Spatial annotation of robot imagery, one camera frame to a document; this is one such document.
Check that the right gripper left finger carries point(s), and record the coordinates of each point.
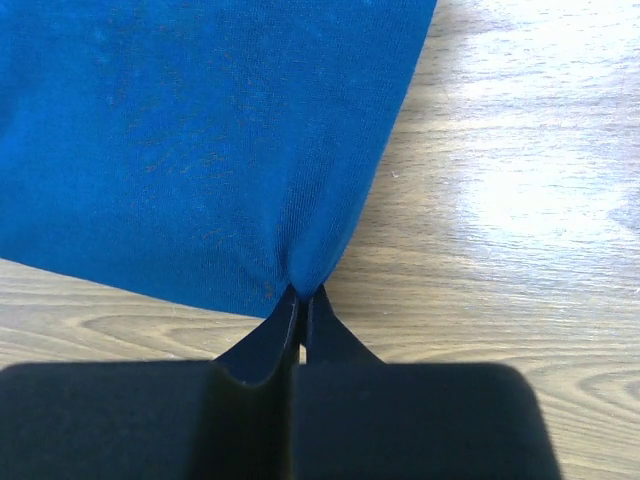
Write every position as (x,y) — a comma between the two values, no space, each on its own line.
(193,419)

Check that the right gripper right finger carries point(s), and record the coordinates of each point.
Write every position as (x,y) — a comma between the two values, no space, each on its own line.
(361,418)

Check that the blue printed t shirt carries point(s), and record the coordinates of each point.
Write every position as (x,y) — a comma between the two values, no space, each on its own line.
(207,153)

